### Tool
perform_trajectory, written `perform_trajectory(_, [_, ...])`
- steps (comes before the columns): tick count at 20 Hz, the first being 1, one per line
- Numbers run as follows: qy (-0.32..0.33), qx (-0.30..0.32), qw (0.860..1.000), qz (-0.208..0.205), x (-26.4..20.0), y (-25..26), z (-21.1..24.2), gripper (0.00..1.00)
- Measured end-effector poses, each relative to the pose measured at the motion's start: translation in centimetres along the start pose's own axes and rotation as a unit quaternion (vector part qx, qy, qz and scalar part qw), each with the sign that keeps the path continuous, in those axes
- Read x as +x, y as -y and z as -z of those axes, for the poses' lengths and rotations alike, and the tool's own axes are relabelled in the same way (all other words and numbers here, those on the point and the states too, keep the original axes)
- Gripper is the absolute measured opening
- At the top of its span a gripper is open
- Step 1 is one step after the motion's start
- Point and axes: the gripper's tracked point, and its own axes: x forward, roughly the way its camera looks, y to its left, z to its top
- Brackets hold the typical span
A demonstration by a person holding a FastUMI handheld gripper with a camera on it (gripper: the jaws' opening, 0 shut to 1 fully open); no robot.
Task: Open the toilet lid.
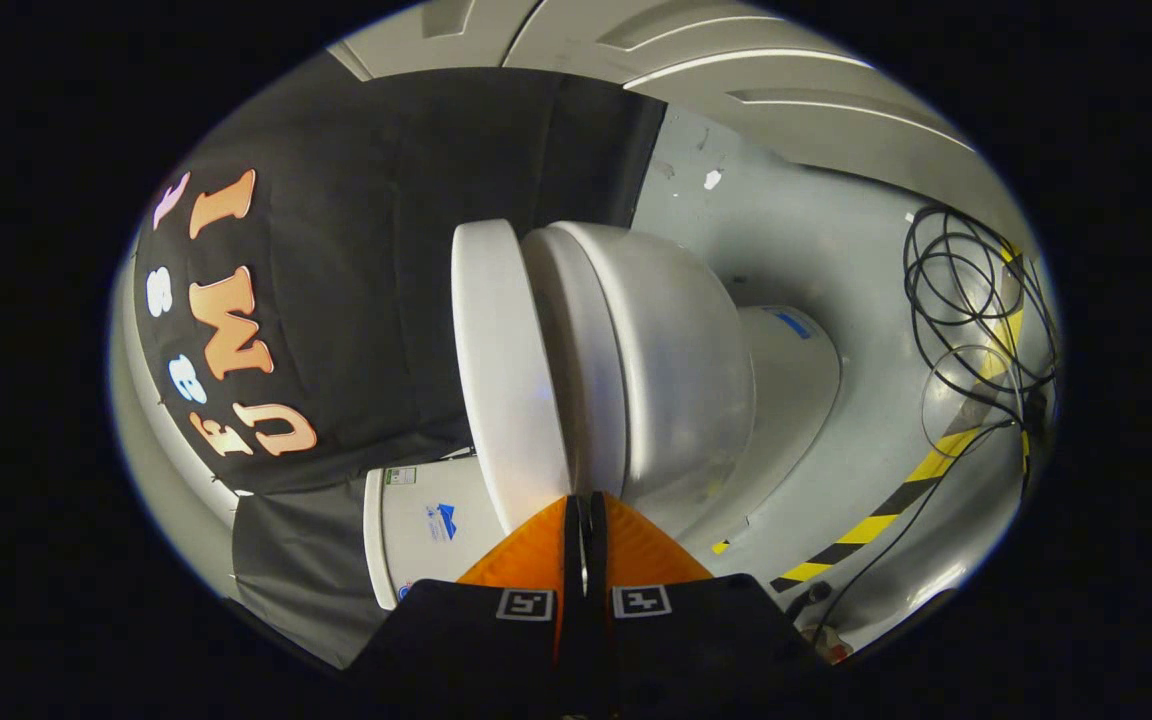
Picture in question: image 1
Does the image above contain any white toilet lid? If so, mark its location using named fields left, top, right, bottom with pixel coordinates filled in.
left=451, top=218, right=574, bottom=536

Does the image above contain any white toilet seat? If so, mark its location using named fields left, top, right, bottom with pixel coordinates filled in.
left=521, top=228, right=629, bottom=501

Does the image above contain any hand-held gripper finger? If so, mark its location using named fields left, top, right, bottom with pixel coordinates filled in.
left=584, top=490, right=834, bottom=720
left=344, top=492, right=587, bottom=720

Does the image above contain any yellow black striped tape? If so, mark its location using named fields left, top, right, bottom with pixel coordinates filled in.
left=711, top=240, right=1032, bottom=593

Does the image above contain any black backdrop cloth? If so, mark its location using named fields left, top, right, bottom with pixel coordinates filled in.
left=133, top=68, right=667, bottom=669

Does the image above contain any white toilet with tank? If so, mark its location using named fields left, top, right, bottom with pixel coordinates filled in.
left=364, top=220, right=842, bottom=611

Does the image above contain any black cable coil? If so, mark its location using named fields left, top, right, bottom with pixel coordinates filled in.
left=786, top=205, right=1059, bottom=646

